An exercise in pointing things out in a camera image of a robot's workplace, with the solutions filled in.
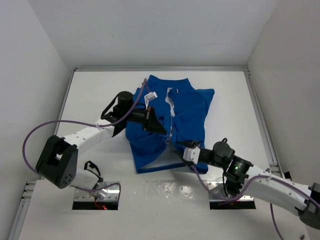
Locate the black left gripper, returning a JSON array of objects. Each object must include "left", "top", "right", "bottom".
[{"left": 123, "top": 105, "right": 166, "bottom": 134}]

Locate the blue zip jacket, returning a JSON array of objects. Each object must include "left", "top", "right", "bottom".
[{"left": 125, "top": 75, "right": 215, "bottom": 174}]

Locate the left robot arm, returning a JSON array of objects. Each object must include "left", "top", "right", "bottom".
[{"left": 35, "top": 91, "right": 167, "bottom": 192}]

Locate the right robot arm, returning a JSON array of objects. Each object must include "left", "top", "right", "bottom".
[{"left": 177, "top": 138, "right": 320, "bottom": 230}]

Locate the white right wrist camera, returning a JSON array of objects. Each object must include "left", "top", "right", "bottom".
[{"left": 183, "top": 147, "right": 200, "bottom": 165}]

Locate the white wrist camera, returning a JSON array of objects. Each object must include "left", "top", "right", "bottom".
[
  {"left": 183, "top": 147, "right": 200, "bottom": 165},
  {"left": 144, "top": 91, "right": 158, "bottom": 107}
]

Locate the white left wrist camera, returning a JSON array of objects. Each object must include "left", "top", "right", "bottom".
[{"left": 144, "top": 91, "right": 158, "bottom": 107}]

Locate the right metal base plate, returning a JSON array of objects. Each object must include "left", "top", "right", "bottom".
[{"left": 207, "top": 180, "right": 255, "bottom": 202}]

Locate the metal base plate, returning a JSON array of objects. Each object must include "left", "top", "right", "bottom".
[
  {"left": 207, "top": 180, "right": 255, "bottom": 202},
  {"left": 74, "top": 181, "right": 121, "bottom": 203}
]

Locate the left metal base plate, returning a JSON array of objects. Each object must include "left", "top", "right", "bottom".
[{"left": 74, "top": 181, "right": 121, "bottom": 203}]

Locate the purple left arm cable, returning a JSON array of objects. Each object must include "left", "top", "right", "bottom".
[{"left": 22, "top": 77, "right": 152, "bottom": 208}]

